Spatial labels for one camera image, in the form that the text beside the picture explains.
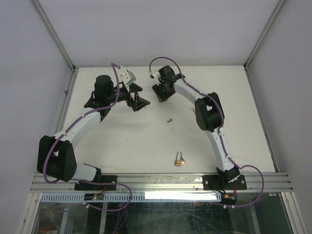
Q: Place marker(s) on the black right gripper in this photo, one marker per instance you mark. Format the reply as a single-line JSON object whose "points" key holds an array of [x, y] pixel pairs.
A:
{"points": [[161, 95]]}

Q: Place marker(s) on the grey slotted cable duct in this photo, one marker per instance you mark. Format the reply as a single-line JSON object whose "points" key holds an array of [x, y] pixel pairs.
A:
{"points": [[134, 197]]}

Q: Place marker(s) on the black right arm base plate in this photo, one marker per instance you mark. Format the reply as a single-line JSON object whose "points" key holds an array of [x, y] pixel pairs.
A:
{"points": [[215, 182]]}

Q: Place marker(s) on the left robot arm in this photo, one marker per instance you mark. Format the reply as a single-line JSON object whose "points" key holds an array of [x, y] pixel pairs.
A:
{"points": [[56, 157]]}

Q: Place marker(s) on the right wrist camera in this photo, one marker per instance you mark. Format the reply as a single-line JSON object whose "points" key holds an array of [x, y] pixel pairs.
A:
{"points": [[155, 76]]}

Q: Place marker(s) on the aluminium frame post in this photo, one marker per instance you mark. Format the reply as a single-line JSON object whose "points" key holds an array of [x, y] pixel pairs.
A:
{"points": [[52, 33], [275, 12]]}

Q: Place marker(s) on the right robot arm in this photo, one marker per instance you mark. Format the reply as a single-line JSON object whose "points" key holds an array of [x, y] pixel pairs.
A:
{"points": [[208, 114]]}

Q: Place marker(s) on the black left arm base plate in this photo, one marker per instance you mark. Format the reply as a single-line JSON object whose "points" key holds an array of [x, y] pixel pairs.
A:
{"points": [[107, 182]]}

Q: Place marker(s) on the aluminium front rail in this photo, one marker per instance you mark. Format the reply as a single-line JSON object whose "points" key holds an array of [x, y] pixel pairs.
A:
{"points": [[183, 182]]}

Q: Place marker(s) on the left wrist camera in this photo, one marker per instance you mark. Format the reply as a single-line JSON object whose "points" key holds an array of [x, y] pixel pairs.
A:
{"points": [[127, 76]]}

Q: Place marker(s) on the right aluminium frame post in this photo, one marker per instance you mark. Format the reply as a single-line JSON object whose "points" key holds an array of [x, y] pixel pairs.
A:
{"points": [[275, 12]]}

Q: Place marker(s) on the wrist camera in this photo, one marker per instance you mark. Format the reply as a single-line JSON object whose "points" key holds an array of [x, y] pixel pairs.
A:
{"points": [[127, 76], [155, 76]]}

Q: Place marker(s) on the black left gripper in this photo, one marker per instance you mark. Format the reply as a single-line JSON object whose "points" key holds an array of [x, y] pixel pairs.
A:
{"points": [[138, 103]]}

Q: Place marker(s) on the left aluminium frame post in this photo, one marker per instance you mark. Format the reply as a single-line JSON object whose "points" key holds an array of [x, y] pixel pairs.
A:
{"points": [[52, 33]]}

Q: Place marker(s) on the brass padlock with keys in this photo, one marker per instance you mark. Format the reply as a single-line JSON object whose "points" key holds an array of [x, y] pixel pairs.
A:
{"points": [[178, 159]]}

